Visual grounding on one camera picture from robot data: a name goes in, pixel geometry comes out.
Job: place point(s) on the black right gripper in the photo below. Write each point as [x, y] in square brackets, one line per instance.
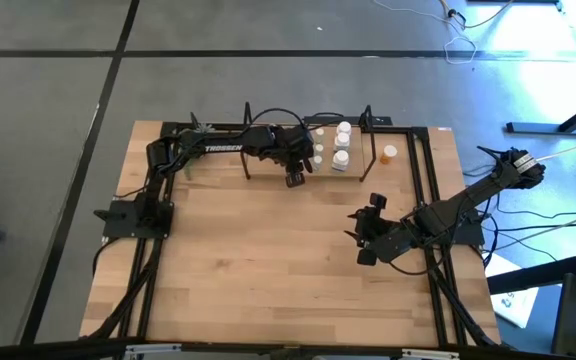
[388, 235]

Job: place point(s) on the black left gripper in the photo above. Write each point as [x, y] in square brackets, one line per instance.
[293, 147]

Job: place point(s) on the orange pill bottle white cap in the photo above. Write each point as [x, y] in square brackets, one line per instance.
[389, 151]

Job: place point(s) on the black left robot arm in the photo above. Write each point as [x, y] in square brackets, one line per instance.
[218, 145]

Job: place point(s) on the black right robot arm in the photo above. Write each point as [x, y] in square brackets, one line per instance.
[488, 187]

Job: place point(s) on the green potted succulent plant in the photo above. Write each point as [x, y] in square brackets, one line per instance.
[203, 128]

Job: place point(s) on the black flat bar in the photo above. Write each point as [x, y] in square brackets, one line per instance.
[383, 120]

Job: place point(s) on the white paper sheet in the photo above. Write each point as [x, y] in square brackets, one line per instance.
[515, 307]

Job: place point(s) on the black slanted beam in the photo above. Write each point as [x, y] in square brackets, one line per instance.
[528, 280]

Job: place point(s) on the black desk leg bar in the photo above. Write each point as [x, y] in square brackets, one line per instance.
[533, 128]

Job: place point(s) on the black aluminium table frame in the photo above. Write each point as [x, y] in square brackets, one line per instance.
[420, 165]

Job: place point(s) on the black rail with silver brackets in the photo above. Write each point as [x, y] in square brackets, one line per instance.
[43, 350]

